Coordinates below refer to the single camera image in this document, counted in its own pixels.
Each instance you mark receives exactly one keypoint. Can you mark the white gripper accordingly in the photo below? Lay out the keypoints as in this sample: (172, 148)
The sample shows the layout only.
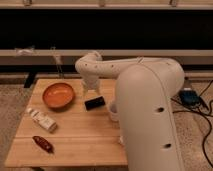
(91, 83)

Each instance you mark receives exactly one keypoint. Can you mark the white ceramic cup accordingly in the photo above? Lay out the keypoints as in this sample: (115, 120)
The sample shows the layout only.
(113, 111)

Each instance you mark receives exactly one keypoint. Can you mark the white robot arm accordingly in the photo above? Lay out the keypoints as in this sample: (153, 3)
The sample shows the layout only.
(143, 91)

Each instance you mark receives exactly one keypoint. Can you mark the orange ceramic bowl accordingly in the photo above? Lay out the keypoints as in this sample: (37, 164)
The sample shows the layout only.
(58, 95)

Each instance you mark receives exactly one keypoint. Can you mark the black rectangular box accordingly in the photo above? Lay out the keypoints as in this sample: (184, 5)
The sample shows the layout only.
(94, 103)

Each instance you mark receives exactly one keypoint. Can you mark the wooden table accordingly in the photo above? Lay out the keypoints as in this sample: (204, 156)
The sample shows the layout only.
(83, 138)

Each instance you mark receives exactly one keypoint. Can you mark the white bottle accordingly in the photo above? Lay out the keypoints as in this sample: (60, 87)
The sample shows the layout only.
(42, 120)

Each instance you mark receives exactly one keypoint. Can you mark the blue power adapter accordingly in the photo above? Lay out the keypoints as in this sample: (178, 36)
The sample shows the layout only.
(189, 97)

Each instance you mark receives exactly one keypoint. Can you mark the white wall rail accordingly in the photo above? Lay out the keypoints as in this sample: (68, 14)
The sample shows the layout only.
(50, 57)

